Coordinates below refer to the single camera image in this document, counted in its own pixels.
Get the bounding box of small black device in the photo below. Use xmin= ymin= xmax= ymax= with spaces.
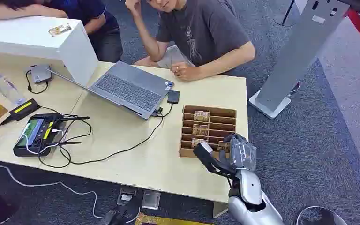
xmin=167 ymin=90 xmax=181 ymax=105

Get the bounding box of clear card holder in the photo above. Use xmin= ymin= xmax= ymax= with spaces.
xmin=141 ymin=189 xmax=162 ymax=210

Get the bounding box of black controller with screen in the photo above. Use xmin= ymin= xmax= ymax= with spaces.
xmin=13 ymin=113 xmax=91 ymax=158

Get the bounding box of black box with yellow label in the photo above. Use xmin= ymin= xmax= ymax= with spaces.
xmin=0 ymin=98 xmax=41 ymax=126

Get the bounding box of clear plastic water bottle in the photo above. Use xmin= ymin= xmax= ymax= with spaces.
xmin=0 ymin=70 xmax=28 ymax=106

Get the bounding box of long black cable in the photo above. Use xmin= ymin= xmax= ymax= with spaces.
xmin=38 ymin=104 xmax=174 ymax=169

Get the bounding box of white floor cable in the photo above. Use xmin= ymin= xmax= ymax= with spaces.
xmin=0 ymin=158 xmax=141 ymax=224

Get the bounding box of grey laptop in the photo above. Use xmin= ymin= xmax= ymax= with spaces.
xmin=47 ymin=60 xmax=175 ymax=120

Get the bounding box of short black adapter cable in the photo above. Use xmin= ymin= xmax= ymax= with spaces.
xmin=25 ymin=65 xmax=50 ymax=95

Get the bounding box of grey stand column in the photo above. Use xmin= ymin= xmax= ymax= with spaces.
xmin=248 ymin=0 xmax=352 ymax=120

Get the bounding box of grey adapter box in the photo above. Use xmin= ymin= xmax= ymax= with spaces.
xmin=29 ymin=64 xmax=53 ymax=84

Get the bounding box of person in dark blue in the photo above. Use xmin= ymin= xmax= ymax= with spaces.
xmin=0 ymin=0 xmax=124 ymax=63

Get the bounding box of person in grey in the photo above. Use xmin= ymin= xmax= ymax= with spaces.
xmin=124 ymin=0 xmax=256 ymax=83

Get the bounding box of white cable on controller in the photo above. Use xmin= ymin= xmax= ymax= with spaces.
xmin=21 ymin=123 xmax=65 ymax=155

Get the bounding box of dark card holder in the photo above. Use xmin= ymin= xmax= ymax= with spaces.
xmin=116 ymin=186 xmax=137 ymax=207

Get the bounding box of brown printed card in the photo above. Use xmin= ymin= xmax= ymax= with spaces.
xmin=192 ymin=124 xmax=210 ymax=136
xmin=191 ymin=138 xmax=209 ymax=149
xmin=194 ymin=110 xmax=210 ymax=123

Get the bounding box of yellow floor plate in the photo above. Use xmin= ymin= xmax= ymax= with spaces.
xmin=135 ymin=213 xmax=215 ymax=225

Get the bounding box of round dark base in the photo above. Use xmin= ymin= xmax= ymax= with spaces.
xmin=296 ymin=205 xmax=349 ymax=225

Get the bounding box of black robot foot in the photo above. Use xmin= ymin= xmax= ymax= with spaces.
xmin=97 ymin=198 xmax=143 ymax=225

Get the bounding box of wooden card box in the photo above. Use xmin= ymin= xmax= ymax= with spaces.
xmin=179 ymin=105 xmax=238 ymax=159

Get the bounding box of small printed card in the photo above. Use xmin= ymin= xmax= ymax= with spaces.
xmin=48 ymin=23 xmax=72 ymax=37

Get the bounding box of large white box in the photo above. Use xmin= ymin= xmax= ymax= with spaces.
xmin=0 ymin=15 xmax=99 ymax=87

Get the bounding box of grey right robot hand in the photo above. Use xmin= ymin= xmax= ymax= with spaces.
xmin=193 ymin=133 xmax=258 ymax=180

